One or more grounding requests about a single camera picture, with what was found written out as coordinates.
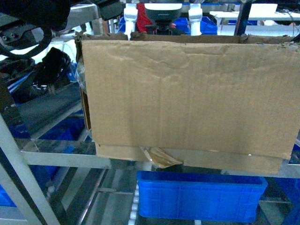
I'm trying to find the large cardboard box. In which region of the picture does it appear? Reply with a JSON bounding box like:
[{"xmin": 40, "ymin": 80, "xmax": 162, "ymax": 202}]
[{"xmin": 74, "ymin": 32, "xmax": 300, "ymax": 175}]

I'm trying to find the blue plastic bin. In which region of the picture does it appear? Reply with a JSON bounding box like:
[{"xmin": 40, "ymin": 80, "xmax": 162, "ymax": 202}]
[{"xmin": 136, "ymin": 171, "xmax": 268, "ymax": 223}]

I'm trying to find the white humanoid robot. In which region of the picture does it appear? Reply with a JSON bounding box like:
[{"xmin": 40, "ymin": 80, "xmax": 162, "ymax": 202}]
[{"xmin": 123, "ymin": 0, "xmax": 203, "ymax": 40}]

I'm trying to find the steel shelf frame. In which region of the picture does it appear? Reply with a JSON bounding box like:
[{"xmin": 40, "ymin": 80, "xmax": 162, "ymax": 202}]
[{"xmin": 0, "ymin": 3, "xmax": 300, "ymax": 225}]

